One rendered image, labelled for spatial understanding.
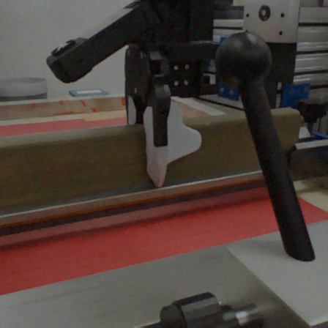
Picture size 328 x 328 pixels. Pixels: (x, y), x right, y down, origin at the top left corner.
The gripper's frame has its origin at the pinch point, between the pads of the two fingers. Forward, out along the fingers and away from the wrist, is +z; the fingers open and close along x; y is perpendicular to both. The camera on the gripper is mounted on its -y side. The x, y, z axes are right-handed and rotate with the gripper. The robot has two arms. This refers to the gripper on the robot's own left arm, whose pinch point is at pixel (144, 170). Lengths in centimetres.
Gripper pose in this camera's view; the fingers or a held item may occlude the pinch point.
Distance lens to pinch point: 46.8
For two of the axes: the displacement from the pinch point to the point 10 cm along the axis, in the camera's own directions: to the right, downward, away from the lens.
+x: -3.9, -3.1, 8.7
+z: 0.0, 9.4, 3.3
